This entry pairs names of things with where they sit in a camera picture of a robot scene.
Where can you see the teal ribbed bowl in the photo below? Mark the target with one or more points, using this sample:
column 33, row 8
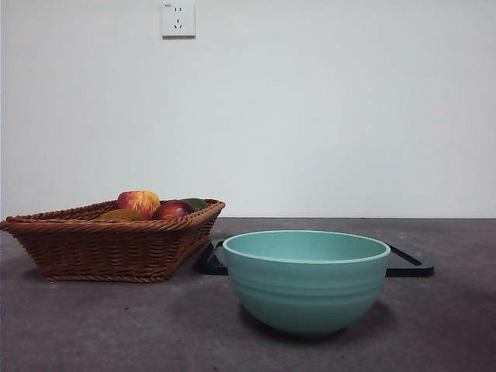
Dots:
column 306, row 294

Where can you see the green fruit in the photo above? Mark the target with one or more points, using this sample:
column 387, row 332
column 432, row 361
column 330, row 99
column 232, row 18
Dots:
column 197, row 203

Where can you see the dark red apple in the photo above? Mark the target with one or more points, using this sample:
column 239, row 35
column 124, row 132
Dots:
column 172, row 211

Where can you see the red yellow apple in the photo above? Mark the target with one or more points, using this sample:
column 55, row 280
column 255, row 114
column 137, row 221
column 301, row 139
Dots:
column 139, row 202

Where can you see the brown wicker basket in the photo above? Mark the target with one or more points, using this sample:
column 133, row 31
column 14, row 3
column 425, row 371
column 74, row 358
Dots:
column 97, row 248

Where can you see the dark rectangular tray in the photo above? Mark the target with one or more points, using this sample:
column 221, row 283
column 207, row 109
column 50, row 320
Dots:
column 410, row 267

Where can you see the white wall socket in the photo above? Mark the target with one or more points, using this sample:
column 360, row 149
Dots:
column 178, row 19

